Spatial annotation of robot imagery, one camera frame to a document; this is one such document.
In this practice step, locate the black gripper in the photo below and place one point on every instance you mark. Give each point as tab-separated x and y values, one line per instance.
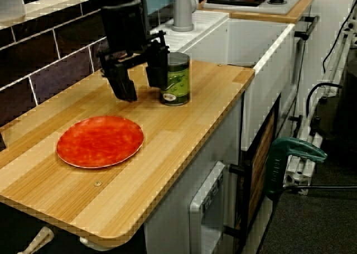
122	28

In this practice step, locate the green pea can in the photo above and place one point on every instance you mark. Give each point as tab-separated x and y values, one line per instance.
180	78

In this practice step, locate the red round plate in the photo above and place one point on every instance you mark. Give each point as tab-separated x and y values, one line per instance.
100	141

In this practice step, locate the grey toy faucet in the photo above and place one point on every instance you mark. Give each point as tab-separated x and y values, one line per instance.
182	11

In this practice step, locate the teal plastic bin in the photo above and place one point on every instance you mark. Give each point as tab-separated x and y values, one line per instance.
161	1

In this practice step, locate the white kitchen cabinet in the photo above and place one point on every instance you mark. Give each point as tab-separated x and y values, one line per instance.
178	181

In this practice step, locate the white toy sink unit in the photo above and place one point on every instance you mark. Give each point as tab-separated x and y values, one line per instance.
265	83

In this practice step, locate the grey toy stove top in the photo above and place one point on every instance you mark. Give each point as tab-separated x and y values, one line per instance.
251	9

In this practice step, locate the grey dishwasher door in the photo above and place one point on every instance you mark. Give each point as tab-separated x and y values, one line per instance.
195	209

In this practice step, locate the wooden crate front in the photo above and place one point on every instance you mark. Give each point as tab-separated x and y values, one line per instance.
260	167

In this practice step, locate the white oven cabinet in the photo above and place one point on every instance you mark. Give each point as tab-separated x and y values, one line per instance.
287	111

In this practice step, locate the green clamp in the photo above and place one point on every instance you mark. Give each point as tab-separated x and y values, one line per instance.
279	159

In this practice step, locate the white plastic hook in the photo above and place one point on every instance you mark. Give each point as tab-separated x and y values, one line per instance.
94	244

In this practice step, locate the black metal frame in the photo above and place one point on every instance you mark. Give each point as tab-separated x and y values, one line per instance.
244	187

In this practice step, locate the aluminium frame rail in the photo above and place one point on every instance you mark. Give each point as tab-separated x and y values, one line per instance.
304	173

